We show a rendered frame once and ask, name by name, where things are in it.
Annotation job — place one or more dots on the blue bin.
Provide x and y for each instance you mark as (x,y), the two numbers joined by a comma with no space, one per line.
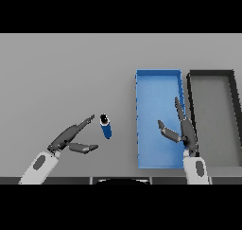
(159,120)

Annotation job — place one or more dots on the dark grey bin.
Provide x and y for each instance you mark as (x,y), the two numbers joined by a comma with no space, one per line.
(214,117)

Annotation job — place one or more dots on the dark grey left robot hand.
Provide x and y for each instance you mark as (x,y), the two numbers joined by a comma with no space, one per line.
(67,136)

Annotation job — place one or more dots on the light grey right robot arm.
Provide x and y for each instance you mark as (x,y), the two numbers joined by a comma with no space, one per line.
(196,170)

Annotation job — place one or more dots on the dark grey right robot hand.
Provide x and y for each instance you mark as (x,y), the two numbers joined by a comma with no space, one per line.
(187,131)

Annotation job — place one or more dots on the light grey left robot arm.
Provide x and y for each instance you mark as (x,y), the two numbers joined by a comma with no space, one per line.
(38,167)

